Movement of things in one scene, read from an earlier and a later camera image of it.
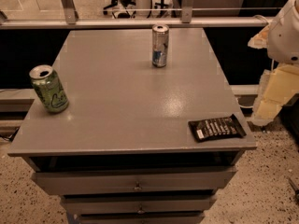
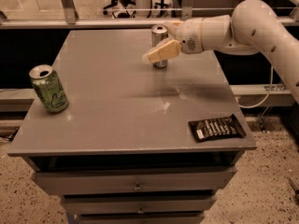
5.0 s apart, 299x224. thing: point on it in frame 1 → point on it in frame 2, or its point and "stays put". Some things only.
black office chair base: x=120 y=7 stays put
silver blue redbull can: x=160 y=45 stays put
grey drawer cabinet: x=122 y=151 stays put
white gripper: x=285 y=39 → x=188 y=36
